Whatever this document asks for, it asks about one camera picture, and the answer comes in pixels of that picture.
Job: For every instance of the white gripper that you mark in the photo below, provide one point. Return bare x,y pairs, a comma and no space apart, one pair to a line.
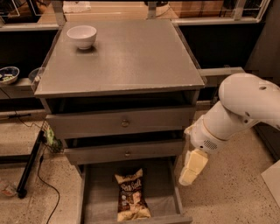
203,136

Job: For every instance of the brown sea salt chip bag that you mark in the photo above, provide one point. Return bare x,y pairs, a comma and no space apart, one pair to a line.
131,202

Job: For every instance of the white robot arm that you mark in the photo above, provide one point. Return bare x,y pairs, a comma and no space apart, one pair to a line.
244,101

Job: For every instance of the grey middle drawer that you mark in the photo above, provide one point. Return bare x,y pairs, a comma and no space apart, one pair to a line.
124,151

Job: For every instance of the grey drawer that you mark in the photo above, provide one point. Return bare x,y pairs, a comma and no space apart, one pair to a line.
124,151
117,122
99,194

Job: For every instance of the grey drawer cabinet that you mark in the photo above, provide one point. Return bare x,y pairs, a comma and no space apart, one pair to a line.
133,64

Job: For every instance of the grey bottom drawer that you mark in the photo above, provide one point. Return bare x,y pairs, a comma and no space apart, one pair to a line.
99,194

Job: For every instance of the grey top drawer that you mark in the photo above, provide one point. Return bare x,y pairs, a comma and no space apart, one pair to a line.
117,122

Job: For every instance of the white floor board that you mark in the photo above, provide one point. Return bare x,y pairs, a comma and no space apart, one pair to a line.
271,178

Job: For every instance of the grey side beam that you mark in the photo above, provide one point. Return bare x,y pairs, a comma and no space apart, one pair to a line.
213,77

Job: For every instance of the white ceramic bowl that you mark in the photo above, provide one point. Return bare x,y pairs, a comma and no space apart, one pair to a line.
83,36

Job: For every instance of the black tripod leg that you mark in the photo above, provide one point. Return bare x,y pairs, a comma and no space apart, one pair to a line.
21,191

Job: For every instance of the grey left shelf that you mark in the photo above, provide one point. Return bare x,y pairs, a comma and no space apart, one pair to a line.
22,88

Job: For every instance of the crumpled plastic wrapper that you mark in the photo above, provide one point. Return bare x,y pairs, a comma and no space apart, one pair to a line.
7,188

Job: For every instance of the blue patterned bowl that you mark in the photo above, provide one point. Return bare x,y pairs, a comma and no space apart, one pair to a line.
8,75

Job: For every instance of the green wire basket item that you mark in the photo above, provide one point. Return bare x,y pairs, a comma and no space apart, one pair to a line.
53,144

